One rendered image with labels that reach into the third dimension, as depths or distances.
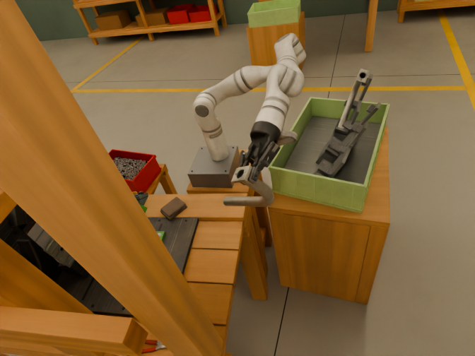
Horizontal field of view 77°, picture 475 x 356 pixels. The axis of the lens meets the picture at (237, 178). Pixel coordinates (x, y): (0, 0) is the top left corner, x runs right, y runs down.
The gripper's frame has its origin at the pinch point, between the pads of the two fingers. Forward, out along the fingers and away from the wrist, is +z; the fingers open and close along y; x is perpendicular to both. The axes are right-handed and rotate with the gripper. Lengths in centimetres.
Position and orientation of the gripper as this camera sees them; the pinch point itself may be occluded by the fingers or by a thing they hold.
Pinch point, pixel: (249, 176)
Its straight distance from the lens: 73.7
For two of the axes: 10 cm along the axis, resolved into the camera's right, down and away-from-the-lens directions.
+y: 5.9, -1.0, -8.0
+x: 7.3, 4.8, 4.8
